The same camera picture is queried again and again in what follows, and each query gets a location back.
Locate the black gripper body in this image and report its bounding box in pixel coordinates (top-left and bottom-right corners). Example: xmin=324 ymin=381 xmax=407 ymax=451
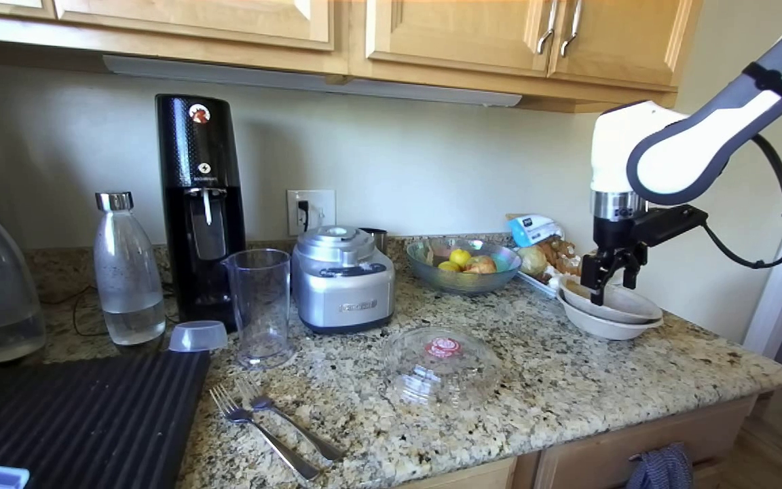
xmin=588 ymin=188 xmax=654 ymax=282

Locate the white wall outlet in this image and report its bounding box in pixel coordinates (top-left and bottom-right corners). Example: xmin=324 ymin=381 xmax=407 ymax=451
xmin=286 ymin=188 xmax=339 ymax=238

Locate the orange red fruit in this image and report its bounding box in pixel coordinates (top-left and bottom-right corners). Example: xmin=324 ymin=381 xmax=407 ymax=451
xmin=465 ymin=253 xmax=501 ymax=278

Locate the small clear water bottle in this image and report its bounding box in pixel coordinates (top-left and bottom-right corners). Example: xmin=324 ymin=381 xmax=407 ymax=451
xmin=94 ymin=191 xmax=168 ymax=351

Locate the blue and white package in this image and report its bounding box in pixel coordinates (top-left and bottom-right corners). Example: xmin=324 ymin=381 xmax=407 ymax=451
xmin=505 ymin=212 xmax=565 ymax=250

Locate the black soda maker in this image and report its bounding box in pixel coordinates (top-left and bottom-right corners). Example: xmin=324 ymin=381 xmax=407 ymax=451
xmin=155 ymin=93 xmax=251 ymax=335

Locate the clear glass fruit bowl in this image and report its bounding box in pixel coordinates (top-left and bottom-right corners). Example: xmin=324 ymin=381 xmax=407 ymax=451
xmin=403 ymin=233 xmax=524 ymax=298

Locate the small translucent plastic lid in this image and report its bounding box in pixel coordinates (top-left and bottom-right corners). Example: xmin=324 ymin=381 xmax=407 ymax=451
xmin=167 ymin=317 xmax=232 ymax=355

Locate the wooden drawer front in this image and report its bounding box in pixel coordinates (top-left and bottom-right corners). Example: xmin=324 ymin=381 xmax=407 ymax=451
xmin=529 ymin=390 xmax=763 ymax=489

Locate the blue hanging towel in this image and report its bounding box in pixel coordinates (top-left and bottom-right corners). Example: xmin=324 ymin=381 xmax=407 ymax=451
xmin=624 ymin=441 xmax=698 ymax=489

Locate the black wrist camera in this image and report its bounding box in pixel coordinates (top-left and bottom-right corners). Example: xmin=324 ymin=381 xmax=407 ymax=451
xmin=634 ymin=204 xmax=711 ymax=253

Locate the clear lid with pink knob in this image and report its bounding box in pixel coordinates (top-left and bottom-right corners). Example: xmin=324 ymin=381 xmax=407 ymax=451
xmin=380 ymin=322 xmax=509 ymax=408

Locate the white ceramic bowl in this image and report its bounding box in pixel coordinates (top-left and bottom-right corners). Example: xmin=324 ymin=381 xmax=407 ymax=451
xmin=556 ymin=275 xmax=665 ymax=327
xmin=556 ymin=295 xmax=665 ymax=346

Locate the silver cabinet handle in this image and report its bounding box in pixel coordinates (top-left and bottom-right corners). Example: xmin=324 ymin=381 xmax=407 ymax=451
xmin=556 ymin=0 xmax=588 ymax=60
xmin=533 ymin=0 xmax=563 ymax=60

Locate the white under-cabinet light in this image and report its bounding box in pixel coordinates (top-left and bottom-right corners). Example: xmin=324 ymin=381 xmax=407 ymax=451
xmin=102 ymin=55 xmax=527 ymax=112

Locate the yellow onion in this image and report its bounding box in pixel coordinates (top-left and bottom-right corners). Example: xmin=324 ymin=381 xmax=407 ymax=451
xmin=517 ymin=244 xmax=552 ymax=279

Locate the wooden cabinet door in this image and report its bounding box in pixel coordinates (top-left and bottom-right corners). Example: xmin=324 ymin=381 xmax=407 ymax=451
xmin=548 ymin=0 xmax=698 ymax=94
xmin=364 ymin=0 xmax=559 ymax=82
xmin=53 ymin=0 xmax=338 ymax=55
xmin=0 ymin=0 xmax=58 ymax=22

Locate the silver countertop appliance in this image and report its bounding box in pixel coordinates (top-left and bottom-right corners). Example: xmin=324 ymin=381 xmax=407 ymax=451
xmin=292 ymin=222 xmax=396 ymax=337

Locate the black ribbed drying mat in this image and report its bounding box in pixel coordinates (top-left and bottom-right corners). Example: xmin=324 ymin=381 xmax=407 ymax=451
xmin=0 ymin=351 xmax=216 ymax=489

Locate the clear drinking glass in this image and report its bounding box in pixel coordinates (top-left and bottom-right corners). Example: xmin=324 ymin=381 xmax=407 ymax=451
xmin=220 ymin=248 xmax=296 ymax=370

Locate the silver metal fork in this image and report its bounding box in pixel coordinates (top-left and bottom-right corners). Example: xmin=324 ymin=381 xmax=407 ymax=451
xmin=206 ymin=385 xmax=322 ymax=487
xmin=233 ymin=377 xmax=347 ymax=466

